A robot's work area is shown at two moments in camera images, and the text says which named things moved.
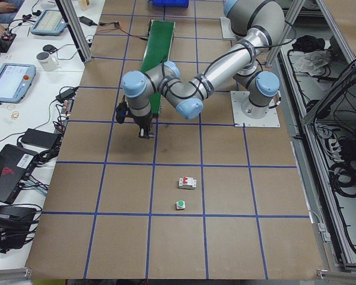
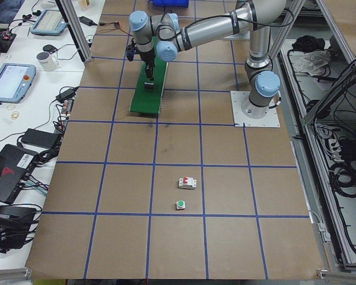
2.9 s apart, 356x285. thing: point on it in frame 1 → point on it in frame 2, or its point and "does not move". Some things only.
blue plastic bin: (169, 3) does not move
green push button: (180, 205) does not move
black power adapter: (40, 138) does not move
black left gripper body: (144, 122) → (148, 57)
